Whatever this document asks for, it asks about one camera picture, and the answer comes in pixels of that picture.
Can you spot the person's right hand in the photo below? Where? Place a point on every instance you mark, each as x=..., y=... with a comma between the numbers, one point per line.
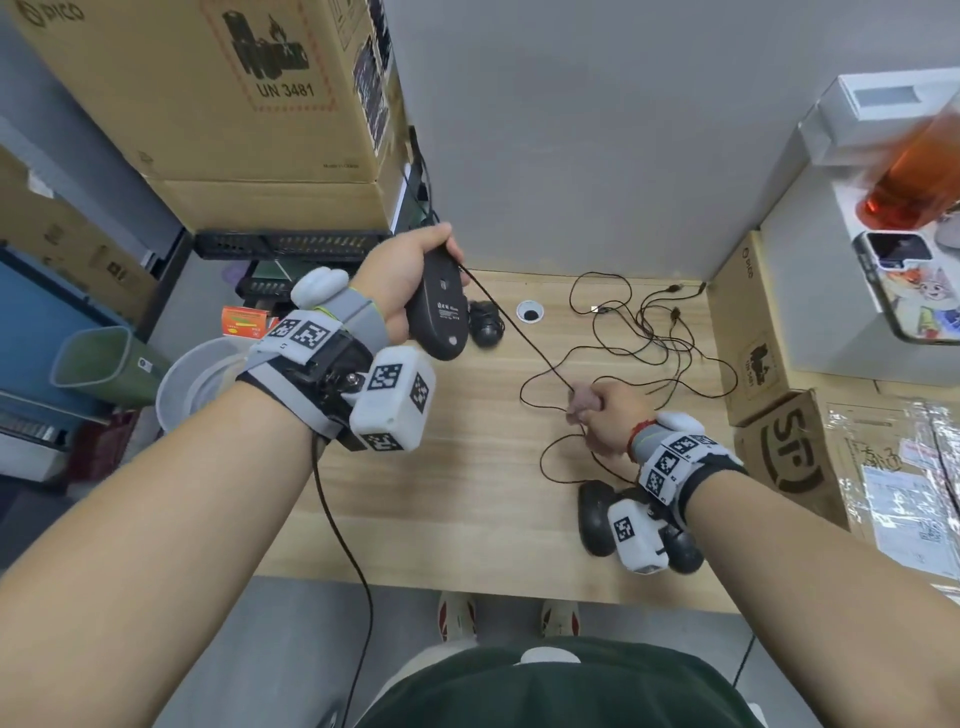
x=622, y=420

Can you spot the person's left hand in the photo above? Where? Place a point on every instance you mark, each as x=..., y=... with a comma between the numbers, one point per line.
x=390, y=277

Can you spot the pink fluffy wiping cloth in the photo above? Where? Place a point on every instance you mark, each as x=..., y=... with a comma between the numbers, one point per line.
x=581, y=401

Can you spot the black computer mouse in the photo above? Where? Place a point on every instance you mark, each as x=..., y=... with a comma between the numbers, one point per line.
x=439, y=315
x=596, y=517
x=684, y=553
x=486, y=334

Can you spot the person's left forearm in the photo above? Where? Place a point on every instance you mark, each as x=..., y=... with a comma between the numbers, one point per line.
x=150, y=562

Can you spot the person's right forearm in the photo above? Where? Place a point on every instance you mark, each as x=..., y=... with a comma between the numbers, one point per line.
x=825, y=600

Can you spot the person's left shoe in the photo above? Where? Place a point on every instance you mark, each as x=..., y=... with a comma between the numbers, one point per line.
x=456, y=616

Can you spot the person's dark shirt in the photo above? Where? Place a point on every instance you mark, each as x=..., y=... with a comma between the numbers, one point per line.
x=555, y=694

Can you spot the person's beige trousers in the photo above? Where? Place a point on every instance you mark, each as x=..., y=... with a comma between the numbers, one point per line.
x=409, y=679

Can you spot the grey right wrist sleeve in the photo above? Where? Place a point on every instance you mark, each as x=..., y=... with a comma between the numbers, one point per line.
x=645, y=442

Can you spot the grey wrist sleeve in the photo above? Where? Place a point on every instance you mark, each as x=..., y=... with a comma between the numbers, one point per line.
x=645, y=442
x=360, y=311

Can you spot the grey left wrist sleeve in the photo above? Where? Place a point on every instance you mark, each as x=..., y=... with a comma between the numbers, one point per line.
x=360, y=311

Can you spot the white right wrist puck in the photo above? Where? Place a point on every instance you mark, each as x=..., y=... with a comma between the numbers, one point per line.
x=679, y=421

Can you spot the white wrist puck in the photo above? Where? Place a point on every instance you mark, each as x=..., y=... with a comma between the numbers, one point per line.
x=319, y=285
x=679, y=421

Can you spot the white left wrist puck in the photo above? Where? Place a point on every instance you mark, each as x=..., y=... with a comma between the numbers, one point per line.
x=319, y=285

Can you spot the black stacked tray rack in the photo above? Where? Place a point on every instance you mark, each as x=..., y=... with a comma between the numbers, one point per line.
x=300, y=244

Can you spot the plain cardboard box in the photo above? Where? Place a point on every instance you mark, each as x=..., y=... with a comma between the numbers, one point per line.
x=262, y=206

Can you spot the orange box with green print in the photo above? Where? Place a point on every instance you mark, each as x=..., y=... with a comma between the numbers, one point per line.
x=244, y=322

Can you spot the small stamped cardboard box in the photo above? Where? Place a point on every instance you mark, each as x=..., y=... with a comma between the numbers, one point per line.
x=742, y=322

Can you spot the cardboard box with black logo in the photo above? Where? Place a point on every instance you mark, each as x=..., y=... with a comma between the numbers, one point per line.
x=795, y=450

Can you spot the large white box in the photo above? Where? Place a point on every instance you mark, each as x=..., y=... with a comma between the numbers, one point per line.
x=810, y=300

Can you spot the clear plastic basin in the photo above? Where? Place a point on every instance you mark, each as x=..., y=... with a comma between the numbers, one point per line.
x=187, y=382

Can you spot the white chest device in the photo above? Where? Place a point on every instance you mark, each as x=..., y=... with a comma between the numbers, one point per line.
x=550, y=655

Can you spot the large stamped cardboard box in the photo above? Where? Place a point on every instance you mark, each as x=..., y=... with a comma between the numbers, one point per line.
x=150, y=97

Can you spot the green trash bin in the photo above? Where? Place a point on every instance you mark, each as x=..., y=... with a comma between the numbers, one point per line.
x=97, y=367

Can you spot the phone with colourful case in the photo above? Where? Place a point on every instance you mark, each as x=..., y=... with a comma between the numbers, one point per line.
x=911, y=289

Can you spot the white power strip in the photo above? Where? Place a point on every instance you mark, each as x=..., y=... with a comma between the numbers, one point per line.
x=754, y=712

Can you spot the cardboard box with small prints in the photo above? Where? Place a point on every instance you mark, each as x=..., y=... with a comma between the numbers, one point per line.
x=67, y=247

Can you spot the dark red bag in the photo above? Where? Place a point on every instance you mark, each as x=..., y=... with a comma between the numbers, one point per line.
x=105, y=442

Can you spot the blue panel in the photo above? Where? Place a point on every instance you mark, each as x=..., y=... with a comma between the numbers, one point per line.
x=37, y=330

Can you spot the orange bottle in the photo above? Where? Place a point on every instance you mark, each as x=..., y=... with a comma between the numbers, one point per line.
x=911, y=184

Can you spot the white rounded device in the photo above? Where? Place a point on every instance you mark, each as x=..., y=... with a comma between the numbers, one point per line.
x=949, y=229

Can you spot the small white boxes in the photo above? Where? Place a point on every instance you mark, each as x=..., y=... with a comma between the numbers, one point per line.
x=855, y=120

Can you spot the grey slatted panel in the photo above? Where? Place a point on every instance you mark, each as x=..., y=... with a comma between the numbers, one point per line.
x=30, y=435

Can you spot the dark grey padded seat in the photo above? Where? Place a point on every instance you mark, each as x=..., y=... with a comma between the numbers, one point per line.
x=22, y=517

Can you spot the left wrist camera rig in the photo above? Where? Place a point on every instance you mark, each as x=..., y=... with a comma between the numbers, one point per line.
x=390, y=405

